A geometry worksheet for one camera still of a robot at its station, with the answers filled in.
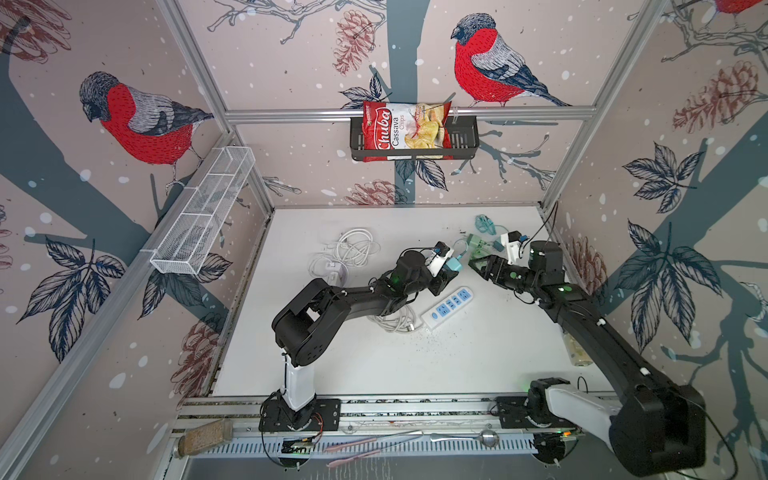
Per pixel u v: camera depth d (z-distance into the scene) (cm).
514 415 73
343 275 98
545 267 62
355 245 107
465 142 95
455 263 85
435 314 88
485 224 114
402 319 88
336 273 92
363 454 67
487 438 69
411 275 70
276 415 71
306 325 49
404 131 88
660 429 38
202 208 79
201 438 67
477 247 107
